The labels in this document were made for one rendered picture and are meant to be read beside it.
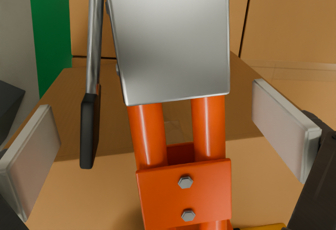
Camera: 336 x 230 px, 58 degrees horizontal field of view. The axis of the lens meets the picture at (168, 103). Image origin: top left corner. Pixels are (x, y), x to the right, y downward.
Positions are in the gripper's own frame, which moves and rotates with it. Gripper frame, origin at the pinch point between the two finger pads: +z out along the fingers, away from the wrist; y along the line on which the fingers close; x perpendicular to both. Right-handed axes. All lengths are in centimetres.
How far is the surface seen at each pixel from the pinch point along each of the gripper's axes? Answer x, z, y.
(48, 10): -2, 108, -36
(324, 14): -5, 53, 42
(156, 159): -2.5, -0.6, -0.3
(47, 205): -16.2, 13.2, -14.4
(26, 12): -2, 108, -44
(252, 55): -13, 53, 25
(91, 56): 4.4, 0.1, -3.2
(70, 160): -10.5, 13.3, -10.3
